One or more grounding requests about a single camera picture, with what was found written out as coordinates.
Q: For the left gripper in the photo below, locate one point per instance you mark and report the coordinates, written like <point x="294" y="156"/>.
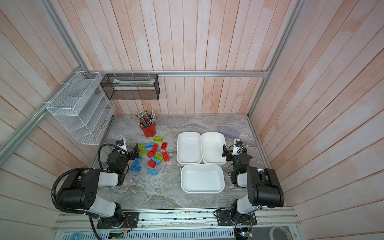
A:
<point x="131" y="153"/>

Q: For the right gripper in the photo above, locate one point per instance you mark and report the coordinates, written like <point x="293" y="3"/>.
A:
<point x="230" y="153"/>

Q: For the blue brick top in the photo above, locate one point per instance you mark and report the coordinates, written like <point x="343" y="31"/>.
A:
<point x="149" y="145"/>

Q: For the blue long brick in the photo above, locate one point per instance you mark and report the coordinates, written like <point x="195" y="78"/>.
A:
<point x="136" y="165"/>

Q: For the small red square brick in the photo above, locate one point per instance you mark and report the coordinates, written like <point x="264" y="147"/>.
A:
<point x="164" y="146"/>

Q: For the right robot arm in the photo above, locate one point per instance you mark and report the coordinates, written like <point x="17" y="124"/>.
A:
<point x="263" y="186"/>

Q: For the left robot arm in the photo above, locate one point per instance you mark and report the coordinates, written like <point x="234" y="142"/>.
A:
<point x="75" y="191"/>

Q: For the white bin rear right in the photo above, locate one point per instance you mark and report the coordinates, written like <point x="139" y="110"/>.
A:
<point x="212" y="148"/>

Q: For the white bin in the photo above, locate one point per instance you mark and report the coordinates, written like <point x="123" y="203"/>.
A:
<point x="189" y="150"/>
<point x="212" y="148"/>
<point x="202" y="179"/>

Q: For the red brick low centre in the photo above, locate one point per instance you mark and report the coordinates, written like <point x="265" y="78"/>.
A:
<point x="152" y="164"/>

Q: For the red pencil cup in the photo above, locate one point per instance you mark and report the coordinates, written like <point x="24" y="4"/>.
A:
<point x="150" y="131"/>

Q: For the blue brick centre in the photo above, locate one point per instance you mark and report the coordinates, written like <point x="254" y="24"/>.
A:
<point x="155" y="161"/>

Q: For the bundle of pencils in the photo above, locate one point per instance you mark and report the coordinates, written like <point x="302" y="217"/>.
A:
<point x="146" y="119"/>

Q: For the white bin rear left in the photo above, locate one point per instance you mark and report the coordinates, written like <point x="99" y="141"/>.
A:
<point x="189" y="150"/>

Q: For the white bin front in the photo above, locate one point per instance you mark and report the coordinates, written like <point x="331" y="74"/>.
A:
<point x="202" y="179"/>

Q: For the black mesh basket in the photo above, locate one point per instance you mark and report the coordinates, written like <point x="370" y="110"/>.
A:
<point x="131" y="87"/>

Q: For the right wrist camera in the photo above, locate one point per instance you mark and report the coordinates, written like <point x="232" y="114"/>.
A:
<point x="238" y="147"/>

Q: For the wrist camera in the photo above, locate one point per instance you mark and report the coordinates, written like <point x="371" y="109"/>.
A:
<point x="122" y="148"/>
<point x="238" y="147"/>

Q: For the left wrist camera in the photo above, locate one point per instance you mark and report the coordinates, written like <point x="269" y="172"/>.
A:
<point x="122" y="148"/>

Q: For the white wire mesh shelf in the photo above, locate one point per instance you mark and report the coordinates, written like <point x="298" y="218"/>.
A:
<point x="83" y="111"/>

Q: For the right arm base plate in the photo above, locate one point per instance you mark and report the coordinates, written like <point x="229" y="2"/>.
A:
<point x="226" y="217"/>

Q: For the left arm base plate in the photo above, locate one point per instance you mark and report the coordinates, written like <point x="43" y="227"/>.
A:
<point x="127" y="220"/>

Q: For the aluminium front rail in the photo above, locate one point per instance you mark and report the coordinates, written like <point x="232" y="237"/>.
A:
<point x="176" y="219"/>

